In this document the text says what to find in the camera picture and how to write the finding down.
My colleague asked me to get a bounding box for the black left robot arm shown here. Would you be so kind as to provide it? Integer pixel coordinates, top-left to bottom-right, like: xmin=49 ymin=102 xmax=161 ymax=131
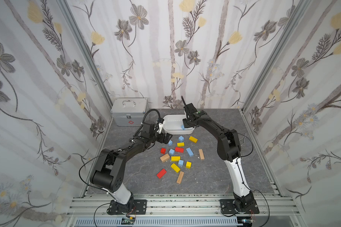
xmin=90 ymin=122 xmax=173 ymax=215

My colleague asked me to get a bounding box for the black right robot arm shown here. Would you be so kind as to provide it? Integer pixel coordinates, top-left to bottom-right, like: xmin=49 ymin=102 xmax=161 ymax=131
xmin=183 ymin=103 xmax=259 ymax=214

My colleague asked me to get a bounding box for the white plastic tub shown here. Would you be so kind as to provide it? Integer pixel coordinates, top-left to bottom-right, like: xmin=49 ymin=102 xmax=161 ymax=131
xmin=163 ymin=114 xmax=194 ymax=135

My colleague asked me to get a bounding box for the yellow small block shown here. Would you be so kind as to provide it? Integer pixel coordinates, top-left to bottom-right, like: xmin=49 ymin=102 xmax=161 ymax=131
xmin=177 ymin=142 xmax=185 ymax=147

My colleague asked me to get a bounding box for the red rectangular block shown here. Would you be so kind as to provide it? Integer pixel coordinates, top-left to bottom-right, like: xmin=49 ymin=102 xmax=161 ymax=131
xmin=175 ymin=147 xmax=184 ymax=153

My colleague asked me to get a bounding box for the yellow flat block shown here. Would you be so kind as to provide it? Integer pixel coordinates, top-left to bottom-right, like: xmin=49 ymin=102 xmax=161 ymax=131
xmin=171 ymin=156 xmax=181 ymax=162

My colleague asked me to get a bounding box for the yellow rectangular block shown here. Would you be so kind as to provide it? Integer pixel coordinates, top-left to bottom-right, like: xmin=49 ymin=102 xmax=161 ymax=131
xmin=189 ymin=136 xmax=198 ymax=143

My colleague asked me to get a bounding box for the long light blue block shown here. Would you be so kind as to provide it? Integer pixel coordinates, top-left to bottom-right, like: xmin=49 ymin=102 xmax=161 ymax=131
xmin=186 ymin=148 xmax=194 ymax=157

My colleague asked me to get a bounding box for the silver first aid case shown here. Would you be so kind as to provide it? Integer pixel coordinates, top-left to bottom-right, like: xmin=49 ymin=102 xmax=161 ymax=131
xmin=110 ymin=97 xmax=148 ymax=126

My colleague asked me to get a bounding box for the yellow long block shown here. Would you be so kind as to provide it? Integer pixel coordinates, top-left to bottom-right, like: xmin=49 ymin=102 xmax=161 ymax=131
xmin=170 ymin=163 xmax=181 ymax=173

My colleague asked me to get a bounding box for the yellow cube block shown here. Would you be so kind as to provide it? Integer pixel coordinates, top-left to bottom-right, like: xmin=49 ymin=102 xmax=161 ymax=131
xmin=186 ymin=161 xmax=192 ymax=169

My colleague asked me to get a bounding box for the red long block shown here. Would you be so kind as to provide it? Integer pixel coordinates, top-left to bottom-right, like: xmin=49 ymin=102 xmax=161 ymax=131
xmin=156 ymin=168 xmax=167 ymax=179

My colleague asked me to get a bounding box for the natural wood long block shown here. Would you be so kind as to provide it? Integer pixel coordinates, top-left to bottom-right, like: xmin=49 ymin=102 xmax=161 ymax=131
xmin=199 ymin=149 xmax=205 ymax=160
xmin=176 ymin=171 xmax=184 ymax=184

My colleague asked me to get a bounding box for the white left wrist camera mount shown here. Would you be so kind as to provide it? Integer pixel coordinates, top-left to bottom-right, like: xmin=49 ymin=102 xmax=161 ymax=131
xmin=155 ymin=118 xmax=164 ymax=134

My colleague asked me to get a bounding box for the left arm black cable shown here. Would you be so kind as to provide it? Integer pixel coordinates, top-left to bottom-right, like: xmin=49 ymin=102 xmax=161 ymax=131
xmin=79 ymin=109 xmax=162 ymax=196

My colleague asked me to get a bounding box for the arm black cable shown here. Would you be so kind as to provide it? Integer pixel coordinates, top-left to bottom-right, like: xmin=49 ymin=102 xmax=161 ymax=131
xmin=79 ymin=109 xmax=162 ymax=196
xmin=181 ymin=96 xmax=271 ymax=227

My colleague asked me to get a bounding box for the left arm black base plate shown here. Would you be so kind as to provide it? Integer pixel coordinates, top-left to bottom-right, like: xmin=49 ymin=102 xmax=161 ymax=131
xmin=107 ymin=200 xmax=147 ymax=215

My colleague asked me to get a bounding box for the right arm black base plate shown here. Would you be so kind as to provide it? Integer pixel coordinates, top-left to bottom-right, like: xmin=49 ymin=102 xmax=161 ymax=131
xmin=220 ymin=199 xmax=260 ymax=215

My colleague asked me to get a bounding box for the white vented cable duct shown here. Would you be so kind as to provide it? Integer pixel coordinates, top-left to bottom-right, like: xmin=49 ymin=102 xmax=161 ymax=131
xmin=73 ymin=217 xmax=242 ymax=227

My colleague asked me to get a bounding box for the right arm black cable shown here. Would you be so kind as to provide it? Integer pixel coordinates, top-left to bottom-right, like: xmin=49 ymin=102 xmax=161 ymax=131
xmin=181 ymin=96 xmax=271 ymax=227

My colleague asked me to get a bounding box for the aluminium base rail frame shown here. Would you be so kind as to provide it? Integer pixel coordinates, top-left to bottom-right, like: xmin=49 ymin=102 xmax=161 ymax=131
xmin=65 ymin=193 xmax=306 ymax=227

